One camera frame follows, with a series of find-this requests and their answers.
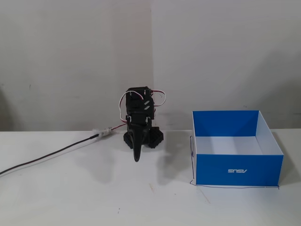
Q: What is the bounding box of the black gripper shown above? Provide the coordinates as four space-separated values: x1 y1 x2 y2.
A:
125 112 152 163

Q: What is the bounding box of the blue and white cardboard box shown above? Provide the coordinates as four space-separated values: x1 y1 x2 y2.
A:
191 110 285 186

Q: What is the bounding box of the white taped cable connector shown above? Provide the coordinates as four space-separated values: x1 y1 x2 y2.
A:
90 127 114 140

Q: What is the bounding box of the white and red servo wire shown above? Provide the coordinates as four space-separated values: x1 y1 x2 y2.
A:
117 92 129 123
150 89 166 108

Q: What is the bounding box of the black power cable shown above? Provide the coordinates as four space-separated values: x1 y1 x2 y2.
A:
0 134 99 176

